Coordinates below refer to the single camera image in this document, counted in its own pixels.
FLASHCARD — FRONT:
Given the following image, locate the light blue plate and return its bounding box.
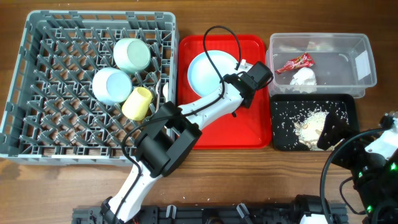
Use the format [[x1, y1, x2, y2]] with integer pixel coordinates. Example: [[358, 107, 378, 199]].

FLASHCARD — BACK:
[[187, 50, 252, 97]]

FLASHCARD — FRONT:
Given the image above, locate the white napkin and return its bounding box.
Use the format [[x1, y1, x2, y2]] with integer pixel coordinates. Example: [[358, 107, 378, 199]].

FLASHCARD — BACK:
[[290, 67, 317, 93]]

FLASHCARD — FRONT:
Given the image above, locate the red snack wrapper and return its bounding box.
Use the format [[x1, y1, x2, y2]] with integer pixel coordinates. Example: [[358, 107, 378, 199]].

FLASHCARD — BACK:
[[275, 53, 315, 75]]

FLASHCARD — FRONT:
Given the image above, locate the yellow plastic cup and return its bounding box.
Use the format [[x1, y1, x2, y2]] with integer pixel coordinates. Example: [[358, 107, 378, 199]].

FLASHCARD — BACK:
[[122, 86, 152, 121]]

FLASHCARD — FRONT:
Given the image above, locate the mint green bowl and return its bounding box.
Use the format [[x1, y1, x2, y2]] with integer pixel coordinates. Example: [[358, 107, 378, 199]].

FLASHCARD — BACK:
[[113, 38, 151, 74]]

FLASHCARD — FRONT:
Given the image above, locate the light green small bowl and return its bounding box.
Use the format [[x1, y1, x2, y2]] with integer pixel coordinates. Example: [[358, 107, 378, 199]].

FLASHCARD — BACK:
[[92, 67, 132, 106]]

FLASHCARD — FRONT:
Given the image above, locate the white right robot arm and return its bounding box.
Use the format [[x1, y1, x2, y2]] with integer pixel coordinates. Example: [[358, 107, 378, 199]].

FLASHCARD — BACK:
[[301, 111, 397, 223]]

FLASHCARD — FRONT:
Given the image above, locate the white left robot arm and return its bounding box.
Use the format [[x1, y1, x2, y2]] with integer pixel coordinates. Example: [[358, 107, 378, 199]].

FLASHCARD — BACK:
[[101, 72, 267, 223]]

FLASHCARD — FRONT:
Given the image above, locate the black waste tray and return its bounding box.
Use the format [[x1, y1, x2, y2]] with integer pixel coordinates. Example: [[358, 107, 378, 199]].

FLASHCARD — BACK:
[[271, 94, 359, 151]]

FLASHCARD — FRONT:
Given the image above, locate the clear plastic waste bin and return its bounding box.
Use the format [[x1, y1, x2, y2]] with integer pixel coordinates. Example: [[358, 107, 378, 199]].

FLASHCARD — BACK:
[[266, 33, 377, 98]]

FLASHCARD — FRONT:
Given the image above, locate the grey plastic dishwasher rack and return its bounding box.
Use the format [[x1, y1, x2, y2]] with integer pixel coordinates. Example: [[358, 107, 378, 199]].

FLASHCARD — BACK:
[[1, 11, 179, 166]]

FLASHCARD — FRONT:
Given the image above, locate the red plastic serving tray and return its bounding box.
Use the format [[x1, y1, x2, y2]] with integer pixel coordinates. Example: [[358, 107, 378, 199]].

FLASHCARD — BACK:
[[177, 34, 272, 149]]

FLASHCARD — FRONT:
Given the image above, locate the pile of rice scraps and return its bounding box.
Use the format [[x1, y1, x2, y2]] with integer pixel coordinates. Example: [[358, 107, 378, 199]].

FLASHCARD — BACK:
[[291, 111, 328, 151]]

